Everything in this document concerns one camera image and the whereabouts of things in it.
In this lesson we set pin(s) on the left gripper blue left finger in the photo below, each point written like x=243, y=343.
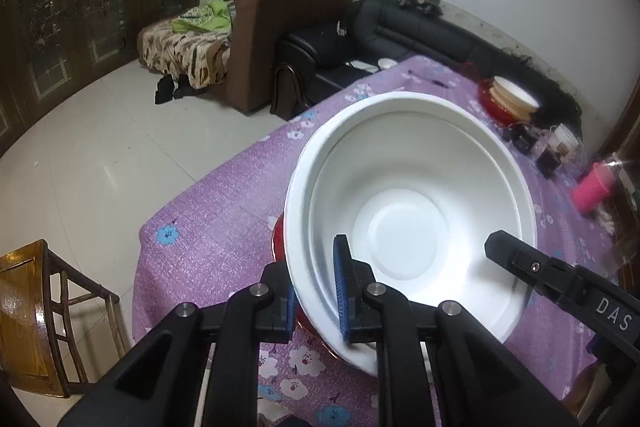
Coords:
x=277, y=319

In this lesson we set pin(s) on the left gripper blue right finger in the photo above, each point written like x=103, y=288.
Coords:
x=358, y=320

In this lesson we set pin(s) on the large red plate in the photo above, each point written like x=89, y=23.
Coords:
x=278, y=254

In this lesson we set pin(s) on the white paper bowl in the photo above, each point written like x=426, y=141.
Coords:
x=416, y=184

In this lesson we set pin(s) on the stack of bowls on red plate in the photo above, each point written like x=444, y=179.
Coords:
x=507, y=102

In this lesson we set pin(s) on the white work gloves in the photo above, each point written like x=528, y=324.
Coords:
x=606, y=220

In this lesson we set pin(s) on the bottle with pink knit sleeve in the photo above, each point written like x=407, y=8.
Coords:
x=595, y=187

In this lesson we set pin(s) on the white plastic jar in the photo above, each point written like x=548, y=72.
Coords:
x=562, y=141

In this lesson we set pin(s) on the wooden chair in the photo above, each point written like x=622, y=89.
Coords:
x=39, y=352

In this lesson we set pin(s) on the black pen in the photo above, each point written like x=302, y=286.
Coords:
x=439, y=83

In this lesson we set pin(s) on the black leather sofa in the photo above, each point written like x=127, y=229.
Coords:
x=316, y=62

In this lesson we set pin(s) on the brown armchair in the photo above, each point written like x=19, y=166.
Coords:
x=256, y=29

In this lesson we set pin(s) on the black gadgets on sofa back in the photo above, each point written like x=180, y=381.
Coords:
x=430, y=8

